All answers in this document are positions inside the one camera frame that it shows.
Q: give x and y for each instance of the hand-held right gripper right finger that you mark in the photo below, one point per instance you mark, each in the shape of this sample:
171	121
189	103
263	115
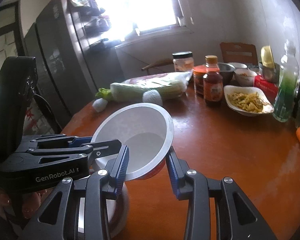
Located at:
172	175

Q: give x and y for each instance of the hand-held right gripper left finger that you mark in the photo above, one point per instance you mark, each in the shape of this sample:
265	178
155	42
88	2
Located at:
121	167

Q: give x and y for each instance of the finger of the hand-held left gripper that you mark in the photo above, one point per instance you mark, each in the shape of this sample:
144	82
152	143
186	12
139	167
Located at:
102	148
75	141

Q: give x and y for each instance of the white paper bowl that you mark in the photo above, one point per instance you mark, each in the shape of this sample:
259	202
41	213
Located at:
140	130
121	210

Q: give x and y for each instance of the person's left hand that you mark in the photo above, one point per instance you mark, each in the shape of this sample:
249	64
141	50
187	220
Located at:
0	197

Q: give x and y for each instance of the white foam net fruit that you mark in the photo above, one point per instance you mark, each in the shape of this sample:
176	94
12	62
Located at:
152	97
99	105

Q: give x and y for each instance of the green leafy vegetable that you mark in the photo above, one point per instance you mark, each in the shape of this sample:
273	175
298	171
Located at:
103	93

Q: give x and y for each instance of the wrapped napa cabbage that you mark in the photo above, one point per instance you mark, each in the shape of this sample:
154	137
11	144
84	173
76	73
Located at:
140	90

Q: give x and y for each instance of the dark grey refrigerator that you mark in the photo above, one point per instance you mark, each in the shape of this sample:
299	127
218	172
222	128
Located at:
65	55

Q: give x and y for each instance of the brown sauce bottle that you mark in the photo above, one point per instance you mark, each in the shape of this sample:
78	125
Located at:
212	87

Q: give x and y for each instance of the red-lidded sauce jar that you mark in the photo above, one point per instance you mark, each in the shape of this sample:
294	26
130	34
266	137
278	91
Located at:
198	80

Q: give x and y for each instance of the white dish with food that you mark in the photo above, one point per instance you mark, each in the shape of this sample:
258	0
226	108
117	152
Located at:
242	100

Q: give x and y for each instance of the black-lidded glass jar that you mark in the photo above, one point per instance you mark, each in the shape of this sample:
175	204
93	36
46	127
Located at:
182	63

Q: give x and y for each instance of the small steel bowl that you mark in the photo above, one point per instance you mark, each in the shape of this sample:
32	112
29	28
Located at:
226	73

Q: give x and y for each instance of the white ceramic bowl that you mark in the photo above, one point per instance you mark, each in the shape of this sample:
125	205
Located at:
237	65
245	78

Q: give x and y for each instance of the black framed glass door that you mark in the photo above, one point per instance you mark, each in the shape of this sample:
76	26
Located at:
5	35

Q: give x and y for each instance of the red box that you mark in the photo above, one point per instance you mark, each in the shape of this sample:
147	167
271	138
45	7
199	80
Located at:
265	86

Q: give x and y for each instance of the wooden chair back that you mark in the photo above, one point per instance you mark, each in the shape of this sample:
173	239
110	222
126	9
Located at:
237	52

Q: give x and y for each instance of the steel cup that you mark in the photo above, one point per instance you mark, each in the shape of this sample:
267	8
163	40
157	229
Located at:
270	75

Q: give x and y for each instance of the green liquid plastic bottle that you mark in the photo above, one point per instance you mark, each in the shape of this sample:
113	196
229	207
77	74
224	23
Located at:
286	92

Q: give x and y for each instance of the bright window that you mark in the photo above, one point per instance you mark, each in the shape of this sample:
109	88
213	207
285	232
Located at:
140	5

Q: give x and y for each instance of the yellow plastic lid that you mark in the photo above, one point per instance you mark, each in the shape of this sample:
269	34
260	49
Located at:
267	56

